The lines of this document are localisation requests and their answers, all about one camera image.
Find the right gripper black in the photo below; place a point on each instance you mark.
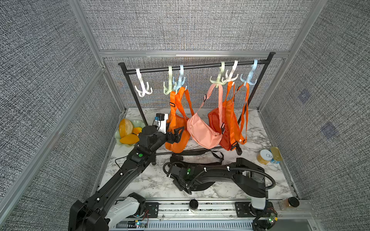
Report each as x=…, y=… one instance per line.
x=180, y=188

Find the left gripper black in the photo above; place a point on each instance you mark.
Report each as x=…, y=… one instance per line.
x=176, y=138

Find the black waist bag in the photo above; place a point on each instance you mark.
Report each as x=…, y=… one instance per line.
x=202, y=154

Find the orange bag bottom pile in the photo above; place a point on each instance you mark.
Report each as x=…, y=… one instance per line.
x=174, y=117

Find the pink waist bag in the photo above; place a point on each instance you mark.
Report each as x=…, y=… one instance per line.
x=202, y=133

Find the dark orange waist bag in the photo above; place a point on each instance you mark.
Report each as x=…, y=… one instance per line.
x=228, y=125

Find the bright orange waist bag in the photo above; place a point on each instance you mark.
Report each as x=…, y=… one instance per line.
x=244, y=117

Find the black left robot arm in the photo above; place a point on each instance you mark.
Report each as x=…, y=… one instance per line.
x=99, y=212

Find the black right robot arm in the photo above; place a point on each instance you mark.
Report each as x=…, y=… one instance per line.
x=249, y=177

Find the green hook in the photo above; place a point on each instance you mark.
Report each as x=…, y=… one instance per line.
x=168, y=89
x=219, y=80

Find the blue hook middle left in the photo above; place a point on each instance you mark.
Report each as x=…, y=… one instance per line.
x=181, y=80

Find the blue hook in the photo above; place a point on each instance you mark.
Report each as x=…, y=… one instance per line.
x=181, y=80
x=250, y=75

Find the white hook far left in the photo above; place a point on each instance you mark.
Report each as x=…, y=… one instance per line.
x=145, y=89

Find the white hook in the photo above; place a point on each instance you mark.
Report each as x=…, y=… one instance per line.
x=145, y=89
x=229, y=74

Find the green hook middle right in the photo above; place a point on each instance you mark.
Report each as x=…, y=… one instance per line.
x=219, y=80

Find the blue hook far right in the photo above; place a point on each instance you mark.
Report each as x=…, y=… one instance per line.
x=250, y=75

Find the yellow mango piece small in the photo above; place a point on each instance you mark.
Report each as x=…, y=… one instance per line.
x=137, y=130

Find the green glass fruit plate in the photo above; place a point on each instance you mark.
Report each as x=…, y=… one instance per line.
x=136, y=123

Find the orange mango large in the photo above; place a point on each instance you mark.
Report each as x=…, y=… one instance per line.
x=130, y=139

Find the round bread bun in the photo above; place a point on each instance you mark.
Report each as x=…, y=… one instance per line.
x=125, y=127

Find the black metal clothes rack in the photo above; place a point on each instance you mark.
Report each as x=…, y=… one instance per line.
x=193, y=54

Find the yellow tin can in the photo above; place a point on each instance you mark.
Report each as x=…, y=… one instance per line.
x=264, y=157

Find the black round knob on rail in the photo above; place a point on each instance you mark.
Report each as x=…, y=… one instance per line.
x=193, y=205

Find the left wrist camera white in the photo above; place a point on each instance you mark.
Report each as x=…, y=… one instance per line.
x=161, y=120

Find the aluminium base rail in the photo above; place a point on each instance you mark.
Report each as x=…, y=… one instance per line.
x=218, y=215

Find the black knob right rail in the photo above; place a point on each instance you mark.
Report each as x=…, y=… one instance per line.
x=293, y=202

